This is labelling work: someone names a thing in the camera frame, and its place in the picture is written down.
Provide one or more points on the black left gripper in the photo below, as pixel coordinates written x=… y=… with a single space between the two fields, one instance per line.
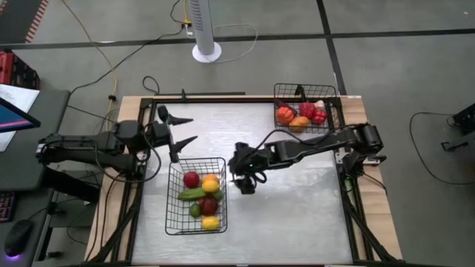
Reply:
x=159 y=133

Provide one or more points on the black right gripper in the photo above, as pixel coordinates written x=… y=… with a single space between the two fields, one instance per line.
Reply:
x=245 y=161

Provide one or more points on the dark red round fruit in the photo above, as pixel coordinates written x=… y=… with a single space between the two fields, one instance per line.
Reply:
x=209 y=207

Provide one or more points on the red apple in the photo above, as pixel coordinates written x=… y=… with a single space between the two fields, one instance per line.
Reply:
x=191 y=180

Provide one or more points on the long green mango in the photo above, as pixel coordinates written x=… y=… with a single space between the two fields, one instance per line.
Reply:
x=191 y=194

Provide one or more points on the orange mango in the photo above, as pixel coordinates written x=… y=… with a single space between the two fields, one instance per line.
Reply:
x=299 y=123

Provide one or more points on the white garlic bulb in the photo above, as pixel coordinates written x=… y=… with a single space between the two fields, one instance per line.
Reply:
x=320 y=105

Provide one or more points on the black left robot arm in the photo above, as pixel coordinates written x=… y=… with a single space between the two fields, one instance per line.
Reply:
x=74 y=144

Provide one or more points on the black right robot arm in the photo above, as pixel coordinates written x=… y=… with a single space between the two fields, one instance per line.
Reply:
x=308 y=146

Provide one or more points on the white tower fan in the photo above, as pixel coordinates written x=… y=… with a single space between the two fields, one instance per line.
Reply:
x=202 y=29

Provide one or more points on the black desk leg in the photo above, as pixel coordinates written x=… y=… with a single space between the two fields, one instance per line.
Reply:
x=74 y=189

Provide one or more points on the grey desk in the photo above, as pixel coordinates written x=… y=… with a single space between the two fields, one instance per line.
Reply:
x=22 y=167

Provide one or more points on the white paper sheet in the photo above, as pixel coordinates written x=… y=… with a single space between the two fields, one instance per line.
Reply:
x=18 y=98

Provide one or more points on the computer monitor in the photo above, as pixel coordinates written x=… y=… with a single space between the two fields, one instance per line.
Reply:
x=11 y=116

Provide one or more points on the red toolbox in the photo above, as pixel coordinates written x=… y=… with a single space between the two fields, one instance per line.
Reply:
x=7 y=66

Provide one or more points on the backlit keyboard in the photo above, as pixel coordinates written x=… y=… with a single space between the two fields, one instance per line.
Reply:
x=5 y=207

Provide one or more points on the black computer mouse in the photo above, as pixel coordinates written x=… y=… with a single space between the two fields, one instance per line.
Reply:
x=16 y=237

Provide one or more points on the dark floor mat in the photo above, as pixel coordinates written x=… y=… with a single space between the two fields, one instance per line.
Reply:
x=15 y=18

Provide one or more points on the black floor device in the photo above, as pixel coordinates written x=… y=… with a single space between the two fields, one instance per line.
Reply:
x=465 y=118

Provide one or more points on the black frame bracket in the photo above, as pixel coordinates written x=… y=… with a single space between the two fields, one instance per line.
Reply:
x=299 y=91
x=182 y=94

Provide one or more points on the black aluminium table frame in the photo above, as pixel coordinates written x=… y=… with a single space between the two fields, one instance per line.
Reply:
x=241 y=99

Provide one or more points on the black floor bracket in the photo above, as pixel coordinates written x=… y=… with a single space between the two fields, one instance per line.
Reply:
x=454 y=145

